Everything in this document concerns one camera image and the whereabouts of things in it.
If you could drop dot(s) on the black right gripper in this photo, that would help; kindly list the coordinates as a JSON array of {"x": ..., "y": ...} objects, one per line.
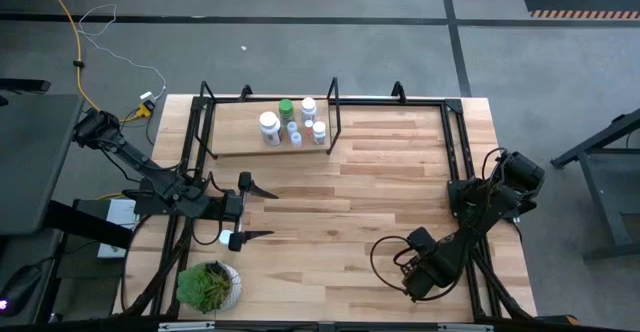
[{"x": 430, "y": 274}]

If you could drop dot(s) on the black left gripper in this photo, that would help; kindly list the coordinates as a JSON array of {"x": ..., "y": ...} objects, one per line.
[{"x": 232, "y": 207}]

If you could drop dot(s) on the small translucent white bottle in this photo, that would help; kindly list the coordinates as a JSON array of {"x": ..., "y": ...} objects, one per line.
[{"x": 296, "y": 139}]

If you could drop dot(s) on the large white medicine bottle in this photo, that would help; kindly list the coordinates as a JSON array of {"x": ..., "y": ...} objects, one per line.
[{"x": 270, "y": 127}]

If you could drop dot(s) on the small white bottle teal label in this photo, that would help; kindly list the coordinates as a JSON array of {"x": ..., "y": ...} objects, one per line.
[{"x": 292, "y": 128}]

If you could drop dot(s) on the small orange bottle white cap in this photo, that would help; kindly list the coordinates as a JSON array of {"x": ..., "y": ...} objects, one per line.
[{"x": 308, "y": 126}]

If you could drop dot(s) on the white bottle with barcode label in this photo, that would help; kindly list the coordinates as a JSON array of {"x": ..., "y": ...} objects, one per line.
[{"x": 319, "y": 132}]

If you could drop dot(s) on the green-capped medicine bottle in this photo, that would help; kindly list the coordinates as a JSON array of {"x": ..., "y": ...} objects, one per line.
[{"x": 286, "y": 109}]

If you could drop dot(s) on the white-capped white medicine bottle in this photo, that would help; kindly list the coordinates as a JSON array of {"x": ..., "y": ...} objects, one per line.
[{"x": 308, "y": 107}]

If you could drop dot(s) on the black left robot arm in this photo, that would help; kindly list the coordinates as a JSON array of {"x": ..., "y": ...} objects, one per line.
[{"x": 150, "y": 172}]

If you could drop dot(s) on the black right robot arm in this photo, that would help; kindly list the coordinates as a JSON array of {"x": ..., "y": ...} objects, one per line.
[{"x": 495, "y": 197}]

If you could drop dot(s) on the plain white medicine bottle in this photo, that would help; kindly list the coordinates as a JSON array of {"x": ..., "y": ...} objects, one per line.
[{"x": 224, "y": 237}]

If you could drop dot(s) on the green succulent in white pot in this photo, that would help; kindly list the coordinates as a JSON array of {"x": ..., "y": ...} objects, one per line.
[{"x": 200, "y": 287}]

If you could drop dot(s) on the white box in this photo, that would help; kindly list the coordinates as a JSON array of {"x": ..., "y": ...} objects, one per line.
[
  {"x": 121, "y": 214},
  {"x": 111, "y": 251}
]

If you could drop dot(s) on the yellow plug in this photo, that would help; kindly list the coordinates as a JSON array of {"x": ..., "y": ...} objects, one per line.
[{"x": 145, "y": 111}]

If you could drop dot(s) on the white power adapter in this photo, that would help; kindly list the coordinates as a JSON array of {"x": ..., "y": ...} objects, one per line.
[{"x": 146, "y": 95}]

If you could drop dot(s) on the black diagonal bar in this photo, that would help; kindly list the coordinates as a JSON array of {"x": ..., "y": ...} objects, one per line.
[{"x": 85, "y": 224}]

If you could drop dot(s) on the grey desk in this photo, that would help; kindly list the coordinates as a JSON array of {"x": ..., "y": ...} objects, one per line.
[{"x": 35, "y": 162}]

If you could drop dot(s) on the black computer mouse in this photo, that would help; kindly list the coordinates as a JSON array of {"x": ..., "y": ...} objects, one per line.
[{"x": 20, "y": 284}]

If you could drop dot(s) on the black flat bar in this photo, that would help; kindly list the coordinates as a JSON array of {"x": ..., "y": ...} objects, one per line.
[{"x": 22, "y": 85}]

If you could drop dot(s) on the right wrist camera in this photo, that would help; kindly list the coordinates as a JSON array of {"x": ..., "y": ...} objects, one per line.
[{"x": 421, "y": 237}]

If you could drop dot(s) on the wooden shelf with black frame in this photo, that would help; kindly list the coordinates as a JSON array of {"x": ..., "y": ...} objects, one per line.
[{"x": 240, "y": 132}]

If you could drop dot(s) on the black desk frame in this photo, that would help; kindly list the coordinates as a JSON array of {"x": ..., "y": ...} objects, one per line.
[{"x": 590, "y": 143}]

